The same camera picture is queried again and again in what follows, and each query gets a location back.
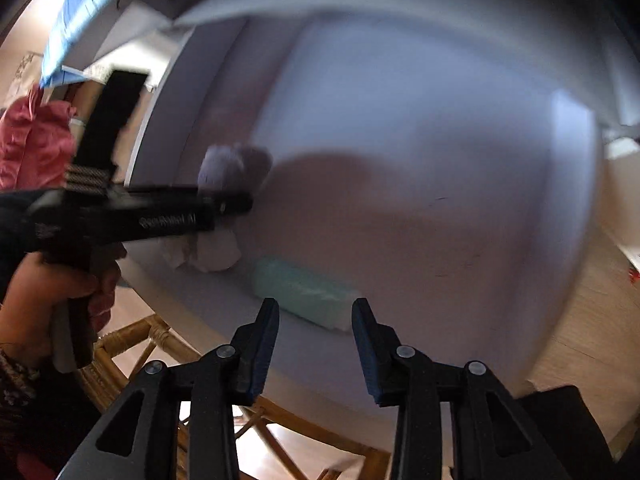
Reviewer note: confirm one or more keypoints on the blue plaid bed sheet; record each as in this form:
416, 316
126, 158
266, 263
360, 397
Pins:
80, 10

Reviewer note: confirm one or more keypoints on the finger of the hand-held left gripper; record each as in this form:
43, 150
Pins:
230, 203

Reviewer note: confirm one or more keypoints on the black chair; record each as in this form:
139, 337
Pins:
565, 425

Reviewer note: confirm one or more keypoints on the wicker chair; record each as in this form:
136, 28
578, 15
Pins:
150, 335

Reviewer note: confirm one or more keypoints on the white crumpled cloth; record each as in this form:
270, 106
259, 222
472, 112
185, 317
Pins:
215, 255

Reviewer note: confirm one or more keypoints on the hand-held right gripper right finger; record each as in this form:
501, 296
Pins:
365, 355

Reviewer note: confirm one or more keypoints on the red fuzzy blanket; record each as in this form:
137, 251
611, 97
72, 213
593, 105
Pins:
30, 145

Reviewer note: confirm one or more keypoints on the lavender cloth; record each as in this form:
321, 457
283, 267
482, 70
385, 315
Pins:
230, 167

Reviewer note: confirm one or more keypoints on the person's left hand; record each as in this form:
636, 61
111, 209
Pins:
35, 290

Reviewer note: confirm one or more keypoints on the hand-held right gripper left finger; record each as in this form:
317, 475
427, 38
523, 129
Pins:
265, 355

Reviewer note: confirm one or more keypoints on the mint green rolled cloth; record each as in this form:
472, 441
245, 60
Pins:
300, 287

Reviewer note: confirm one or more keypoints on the white drawer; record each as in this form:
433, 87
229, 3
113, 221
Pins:
400, 160

